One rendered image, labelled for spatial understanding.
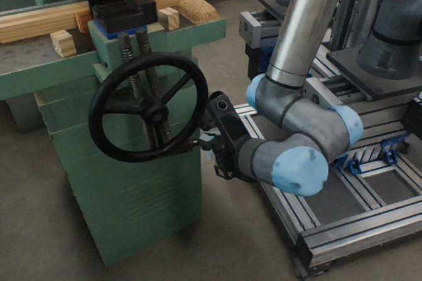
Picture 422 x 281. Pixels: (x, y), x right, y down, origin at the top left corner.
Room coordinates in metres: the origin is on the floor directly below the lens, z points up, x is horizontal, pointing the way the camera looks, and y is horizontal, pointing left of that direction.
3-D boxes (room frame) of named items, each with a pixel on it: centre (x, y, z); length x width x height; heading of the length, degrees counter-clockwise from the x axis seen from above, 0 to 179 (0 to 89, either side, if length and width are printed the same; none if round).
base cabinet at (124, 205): (0.99, 0.38, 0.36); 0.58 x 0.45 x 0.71; 32
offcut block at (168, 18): (0.86, 0.11, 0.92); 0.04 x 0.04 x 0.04; 45
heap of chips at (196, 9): (0.96, 0.04, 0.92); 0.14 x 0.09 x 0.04; 32
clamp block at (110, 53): (0.74, 0.20, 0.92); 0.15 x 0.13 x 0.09; 122
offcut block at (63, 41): (0.71, 0.34, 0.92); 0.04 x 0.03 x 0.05; 42
